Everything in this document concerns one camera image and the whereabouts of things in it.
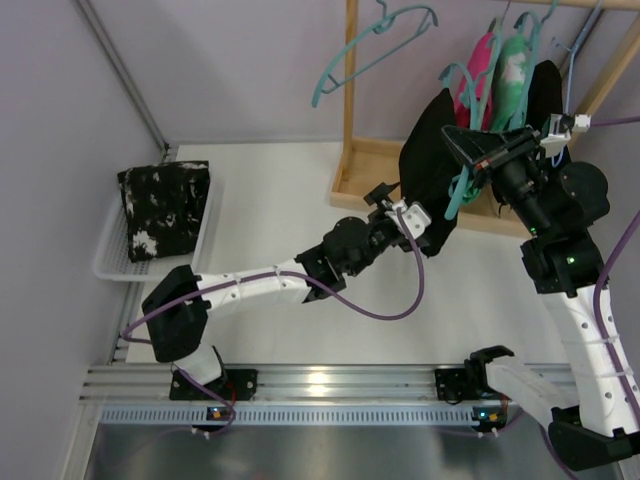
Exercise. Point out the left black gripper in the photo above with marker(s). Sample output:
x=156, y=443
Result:
x=378, y=218

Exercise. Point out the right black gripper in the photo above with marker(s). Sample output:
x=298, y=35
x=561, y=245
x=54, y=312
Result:
x=500, y=156

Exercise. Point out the teal hanger with black trousers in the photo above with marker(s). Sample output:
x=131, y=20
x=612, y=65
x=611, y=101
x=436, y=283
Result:
x=465, y=95

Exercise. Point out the black trousers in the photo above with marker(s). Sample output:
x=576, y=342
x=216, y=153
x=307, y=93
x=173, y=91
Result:
x=544, y=99
x=426, y=169

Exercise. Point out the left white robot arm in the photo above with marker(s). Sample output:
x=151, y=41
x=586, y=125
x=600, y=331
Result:
x=179, y=308

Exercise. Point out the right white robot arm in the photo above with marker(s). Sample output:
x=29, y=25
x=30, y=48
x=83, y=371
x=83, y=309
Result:
x=558, y=206

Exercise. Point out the teal hanger with green trousers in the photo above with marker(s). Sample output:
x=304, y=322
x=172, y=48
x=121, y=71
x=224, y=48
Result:
x=529, y=26

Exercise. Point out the grey-green hanger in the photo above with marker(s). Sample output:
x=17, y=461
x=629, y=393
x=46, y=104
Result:
x=495, y=28

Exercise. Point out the black trousers on blue hanger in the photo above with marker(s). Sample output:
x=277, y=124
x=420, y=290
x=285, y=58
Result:
x=544, y=99

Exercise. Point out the pink trousers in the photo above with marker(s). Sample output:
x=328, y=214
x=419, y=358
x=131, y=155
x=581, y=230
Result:
x=480, y=62

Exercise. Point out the green patterned trousers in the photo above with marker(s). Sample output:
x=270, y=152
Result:
x=508, y=82

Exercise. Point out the light blue hanger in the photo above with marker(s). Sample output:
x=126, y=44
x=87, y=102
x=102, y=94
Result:
x=573, y=51

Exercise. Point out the empty teal hanger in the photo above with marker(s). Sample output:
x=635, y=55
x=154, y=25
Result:
x=400, y=23

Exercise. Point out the wooden clothes rack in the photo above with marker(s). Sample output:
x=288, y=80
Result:
x=367, y=162

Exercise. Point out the black white patterned garment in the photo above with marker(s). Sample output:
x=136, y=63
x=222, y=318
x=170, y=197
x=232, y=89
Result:
x=164, y=206

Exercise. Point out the white plastic basket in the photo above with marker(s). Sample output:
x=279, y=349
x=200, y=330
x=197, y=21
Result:
x=111, y=261

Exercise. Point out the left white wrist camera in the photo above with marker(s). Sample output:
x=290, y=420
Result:
x=410, y=219

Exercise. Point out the aluminium mounting rail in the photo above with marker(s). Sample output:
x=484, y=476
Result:
x=129, y=383

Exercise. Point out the grey slotted cable duct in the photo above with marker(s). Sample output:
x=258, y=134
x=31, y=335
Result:
x=332, y=415

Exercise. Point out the aluminium corner post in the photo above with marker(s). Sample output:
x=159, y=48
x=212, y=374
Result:
x=99, y=32

